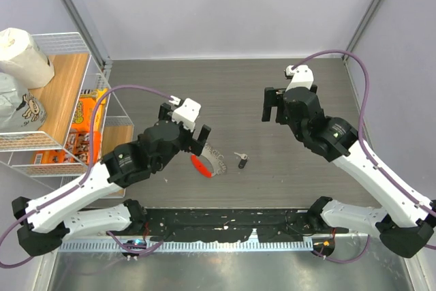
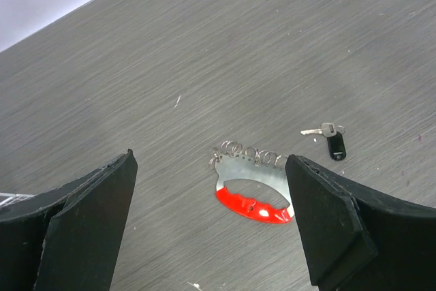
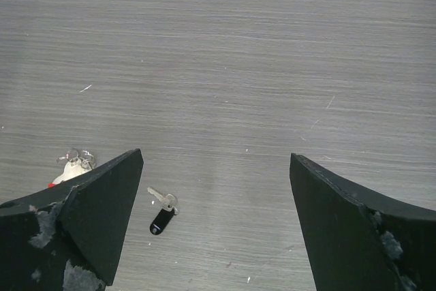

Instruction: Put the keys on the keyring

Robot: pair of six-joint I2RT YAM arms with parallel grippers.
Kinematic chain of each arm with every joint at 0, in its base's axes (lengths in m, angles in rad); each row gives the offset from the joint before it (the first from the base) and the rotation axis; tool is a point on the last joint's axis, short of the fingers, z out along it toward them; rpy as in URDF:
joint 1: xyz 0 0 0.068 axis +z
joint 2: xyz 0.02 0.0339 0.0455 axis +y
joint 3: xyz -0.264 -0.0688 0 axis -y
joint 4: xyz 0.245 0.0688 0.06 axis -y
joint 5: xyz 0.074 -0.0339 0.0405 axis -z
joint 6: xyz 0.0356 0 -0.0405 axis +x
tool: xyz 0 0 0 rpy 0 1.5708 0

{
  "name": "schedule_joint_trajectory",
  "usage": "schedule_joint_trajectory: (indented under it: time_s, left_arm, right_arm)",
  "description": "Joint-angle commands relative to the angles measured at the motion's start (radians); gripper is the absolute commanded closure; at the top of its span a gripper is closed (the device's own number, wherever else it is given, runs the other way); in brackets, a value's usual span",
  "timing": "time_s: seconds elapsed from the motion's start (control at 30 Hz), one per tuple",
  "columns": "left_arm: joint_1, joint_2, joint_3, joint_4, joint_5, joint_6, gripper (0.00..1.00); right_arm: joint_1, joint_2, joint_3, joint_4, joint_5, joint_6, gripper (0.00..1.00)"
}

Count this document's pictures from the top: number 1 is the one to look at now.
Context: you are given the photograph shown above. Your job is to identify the white wire shelf rack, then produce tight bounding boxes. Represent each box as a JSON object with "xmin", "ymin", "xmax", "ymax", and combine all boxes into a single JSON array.
[{"xmin": 1, "ymin": 33, "xmax": 134, "ymax": 189}]

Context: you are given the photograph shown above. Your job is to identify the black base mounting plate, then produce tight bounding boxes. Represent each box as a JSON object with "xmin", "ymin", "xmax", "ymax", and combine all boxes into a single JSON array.
[{"xmin": 140, "ymin": 209, "xmax": 348, "ymax": 243}]

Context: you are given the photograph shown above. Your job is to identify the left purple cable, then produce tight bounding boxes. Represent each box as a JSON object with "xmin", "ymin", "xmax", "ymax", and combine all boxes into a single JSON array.
[{"xmin": 0, "ymin": 85, "xmax": 178, "ymax": 269}]

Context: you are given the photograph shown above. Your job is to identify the white paper towel roll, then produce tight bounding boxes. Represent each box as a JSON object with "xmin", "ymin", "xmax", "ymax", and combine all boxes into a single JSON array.
[{"xmin": 1, "ymin": 28, "xmax": 55, "ymax": 89}]

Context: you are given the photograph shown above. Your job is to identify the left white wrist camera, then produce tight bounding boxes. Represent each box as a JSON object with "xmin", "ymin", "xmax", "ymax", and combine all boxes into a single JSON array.
[{"xmin": 170, "ymin": 95, "xmax": 201, "ymax": 132}]

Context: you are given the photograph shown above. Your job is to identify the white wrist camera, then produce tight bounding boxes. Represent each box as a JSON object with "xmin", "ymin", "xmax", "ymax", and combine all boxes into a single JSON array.
[
  {"xmin": 284, "ymin": 65, "xmax": 314, "ymax": 90},
  {"xmin": 170, "ymin": 95, "xmax": 201, "ymax": 132}
]

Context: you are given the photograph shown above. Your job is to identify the key with black tag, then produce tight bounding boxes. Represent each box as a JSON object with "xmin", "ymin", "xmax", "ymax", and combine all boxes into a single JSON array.
[{"xmin": 234, "ymin": 152, "xmax": 249, "ymax": 169}]

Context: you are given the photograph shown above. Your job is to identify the white slotted cable duct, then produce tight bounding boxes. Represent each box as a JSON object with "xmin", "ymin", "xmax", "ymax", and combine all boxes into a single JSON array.
[{"xmin": 59, "ymin": 236, "xmax": 313, "ymax": 253}]

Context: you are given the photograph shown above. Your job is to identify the grey bag with cartoon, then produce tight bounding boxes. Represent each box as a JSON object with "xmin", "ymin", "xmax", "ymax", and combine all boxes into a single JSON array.
[{"xmin": 1, "ymin": 73, "xmax": 47, "ymax": 133}]

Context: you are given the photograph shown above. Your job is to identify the orange snack box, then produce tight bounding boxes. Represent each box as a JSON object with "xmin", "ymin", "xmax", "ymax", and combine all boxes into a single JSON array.
[{"xmin": 32, "ymin": 88, "xmax": 108, "ymax": 165}]

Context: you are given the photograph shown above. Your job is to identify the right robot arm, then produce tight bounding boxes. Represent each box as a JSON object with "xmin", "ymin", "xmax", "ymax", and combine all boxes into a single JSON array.
[{"xmin": 262, "ymin": 87, "xmax": 435, "ymax": 258}]

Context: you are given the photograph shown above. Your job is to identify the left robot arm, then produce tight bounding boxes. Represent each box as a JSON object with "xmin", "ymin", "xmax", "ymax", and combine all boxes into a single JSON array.
[{"xmin": 12, "ymin": 98, "xmax": 211, "ymax": 256}]

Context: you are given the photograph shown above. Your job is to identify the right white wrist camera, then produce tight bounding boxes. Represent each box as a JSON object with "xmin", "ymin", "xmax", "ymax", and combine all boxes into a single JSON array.
[{"xmin": 284, "ymin": 65, "xmax": 314, "ymax": 90}]

